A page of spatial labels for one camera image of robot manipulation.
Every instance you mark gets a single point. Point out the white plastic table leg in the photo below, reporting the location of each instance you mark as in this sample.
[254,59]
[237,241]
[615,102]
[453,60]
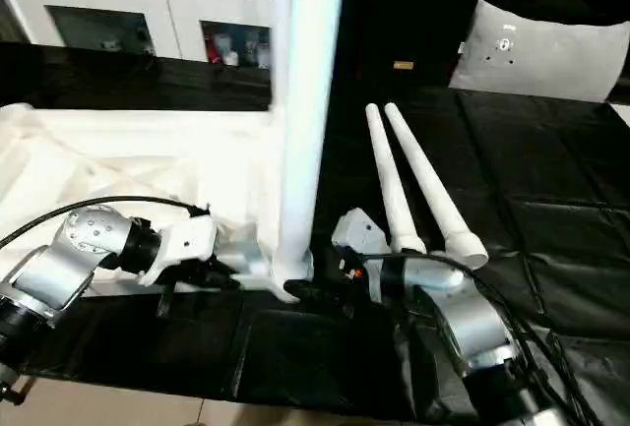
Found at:
[394,190]
[433,190]
[279,27]
[312,101]

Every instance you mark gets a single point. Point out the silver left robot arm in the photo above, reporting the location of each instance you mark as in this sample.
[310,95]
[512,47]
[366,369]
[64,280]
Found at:
[59,268]

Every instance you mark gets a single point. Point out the black sofa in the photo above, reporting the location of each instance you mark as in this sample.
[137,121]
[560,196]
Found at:
[394,3]

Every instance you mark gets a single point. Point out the black work mat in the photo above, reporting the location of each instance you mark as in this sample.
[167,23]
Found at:
[541,175]

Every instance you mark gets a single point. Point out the grey printed cushion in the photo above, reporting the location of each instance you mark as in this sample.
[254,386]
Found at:
[536,52]

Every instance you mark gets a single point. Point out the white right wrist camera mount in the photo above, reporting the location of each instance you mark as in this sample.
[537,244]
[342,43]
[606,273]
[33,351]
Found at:
[361,234]

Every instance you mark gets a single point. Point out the white flat panel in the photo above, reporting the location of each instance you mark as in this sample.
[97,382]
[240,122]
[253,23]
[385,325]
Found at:
[623,113]

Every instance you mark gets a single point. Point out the gold sofa label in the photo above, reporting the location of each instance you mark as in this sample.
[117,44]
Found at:
[403,65]

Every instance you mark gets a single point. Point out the white plastic table top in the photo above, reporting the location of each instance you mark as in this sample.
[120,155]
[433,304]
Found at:
[123,150]

